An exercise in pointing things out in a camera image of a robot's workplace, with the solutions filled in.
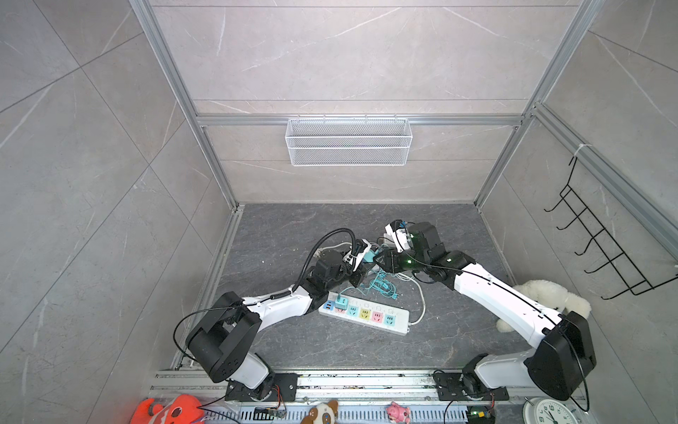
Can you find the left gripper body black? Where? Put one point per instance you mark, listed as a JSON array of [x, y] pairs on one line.
[[346, 274]]

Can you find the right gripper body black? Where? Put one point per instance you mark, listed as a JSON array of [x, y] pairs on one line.
[[407, 261]]

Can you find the teal charger cube front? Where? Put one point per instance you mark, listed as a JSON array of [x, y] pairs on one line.
[[341, 302]]

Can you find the teal charger cube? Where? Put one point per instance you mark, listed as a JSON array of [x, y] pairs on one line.
[[368, 257], [341, 302]]

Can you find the white multicolour power strip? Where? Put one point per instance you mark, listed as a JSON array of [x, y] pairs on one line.
[[368, 313]]

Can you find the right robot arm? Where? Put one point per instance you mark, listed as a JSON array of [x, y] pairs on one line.
[[561, 354]]

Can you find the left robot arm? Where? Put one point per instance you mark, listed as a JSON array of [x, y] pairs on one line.
[[222, 339]]

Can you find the white plush dog toy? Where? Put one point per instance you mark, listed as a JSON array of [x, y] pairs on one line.
[[555, 296]]

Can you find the brown white plush toy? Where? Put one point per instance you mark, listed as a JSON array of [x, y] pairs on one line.
[[324, 413]]

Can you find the pink plush toy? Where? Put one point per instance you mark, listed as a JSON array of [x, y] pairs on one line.
[[398, 414]]

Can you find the white alarm clock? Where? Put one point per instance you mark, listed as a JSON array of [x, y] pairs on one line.
[[547, 411]]

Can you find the red plush toy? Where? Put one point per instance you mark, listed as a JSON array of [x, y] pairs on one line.
[[183, 409]]

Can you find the white wire mesh basket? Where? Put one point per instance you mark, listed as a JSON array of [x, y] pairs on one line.
[[315, 142]]

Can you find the black wall hook rack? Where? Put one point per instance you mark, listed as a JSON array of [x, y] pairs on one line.
[[598, 235]]

